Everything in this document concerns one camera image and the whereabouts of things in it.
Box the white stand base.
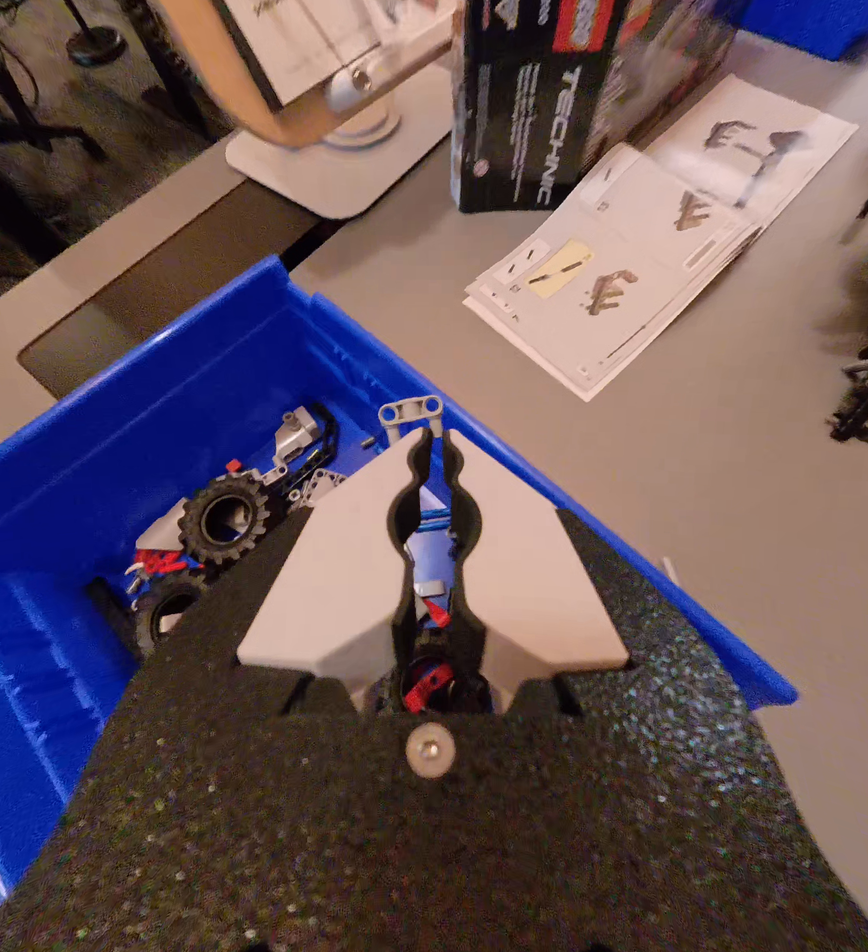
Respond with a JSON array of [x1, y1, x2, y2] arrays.
[[226, 67, 453, 220]]

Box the black toy chain links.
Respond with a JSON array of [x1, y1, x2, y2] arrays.
[[285, 402, 340, 477]]

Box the black rubber toy tyre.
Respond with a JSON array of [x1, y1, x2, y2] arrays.
[[179, 472, 271, 568], [135, 573, 212, 659]]

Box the black chair base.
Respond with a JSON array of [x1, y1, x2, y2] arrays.
[[0, 100, 108, 163]]

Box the black round base stand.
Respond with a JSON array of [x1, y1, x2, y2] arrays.
[[62, 0, 127, 68]]

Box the pile of toy building parts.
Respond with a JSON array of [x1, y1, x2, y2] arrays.
[[125, 405, 457, 708]]

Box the open instruction booklet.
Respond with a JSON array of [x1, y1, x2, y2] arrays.
[[464, 74, 859, 403]]

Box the grey toy connector piece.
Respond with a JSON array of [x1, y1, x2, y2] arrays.
[[378, 396, 446, 447]]

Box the blue plastic bin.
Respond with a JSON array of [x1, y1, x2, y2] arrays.
[[0, 255, 800, 904], [732, 0, 868, 62]]

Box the black toy set box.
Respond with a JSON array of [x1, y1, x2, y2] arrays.
[[452, 0, 736, 214]]

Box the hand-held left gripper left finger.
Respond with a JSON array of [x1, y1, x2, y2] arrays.
[[237, 427, 435, 713]]

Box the grey curved toy panel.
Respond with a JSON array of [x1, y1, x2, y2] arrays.
[[274, 408, 323, 466]]

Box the grey desk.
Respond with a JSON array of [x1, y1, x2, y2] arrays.
[[0, 22, 868, 952]]

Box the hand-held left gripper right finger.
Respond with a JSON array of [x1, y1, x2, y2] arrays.
[[440, 430, 630, 714]]

